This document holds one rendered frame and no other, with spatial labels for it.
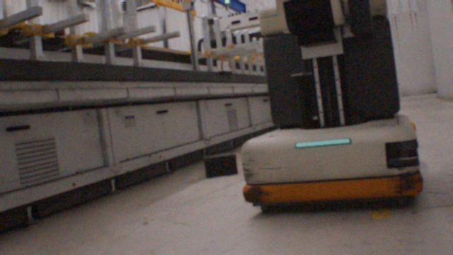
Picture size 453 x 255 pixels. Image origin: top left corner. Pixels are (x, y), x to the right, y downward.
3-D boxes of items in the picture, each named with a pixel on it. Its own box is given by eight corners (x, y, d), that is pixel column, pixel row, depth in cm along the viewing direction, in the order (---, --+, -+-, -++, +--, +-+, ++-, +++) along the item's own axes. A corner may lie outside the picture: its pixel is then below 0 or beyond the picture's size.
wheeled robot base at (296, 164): (287, 173, 210) (281, 125, 209) (415, 163, 185) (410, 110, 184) (241, 209, 148) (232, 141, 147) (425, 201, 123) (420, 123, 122)
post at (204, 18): (214, 75, 323) (207, 15, 320) (212, 74, 320) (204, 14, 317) (210, 76, 324) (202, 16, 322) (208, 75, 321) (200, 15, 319)
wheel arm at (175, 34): (180, 38, 224) (180, 30, 224) (178, 37, 221) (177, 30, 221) (117, 52, 241) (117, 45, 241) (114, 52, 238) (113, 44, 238)
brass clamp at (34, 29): (55, 37, 167) (54, 25, 167) (31, 34, 155) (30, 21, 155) (45, 40, 170) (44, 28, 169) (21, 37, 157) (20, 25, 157)
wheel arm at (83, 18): (90, 23, 155) (90, 13, 155) (85, 22, 152) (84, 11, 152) (18, 45, 172) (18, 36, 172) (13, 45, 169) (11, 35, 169)
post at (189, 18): (199, 70, 299) (192, 10, 297) (197, 70, 295) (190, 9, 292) (195, 71, 301) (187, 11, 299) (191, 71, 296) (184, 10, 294)
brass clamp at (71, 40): (93, 46, 190) (92, 36, 190) (74, 44, 178) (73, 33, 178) (83, 49, 193) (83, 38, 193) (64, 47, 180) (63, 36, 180)
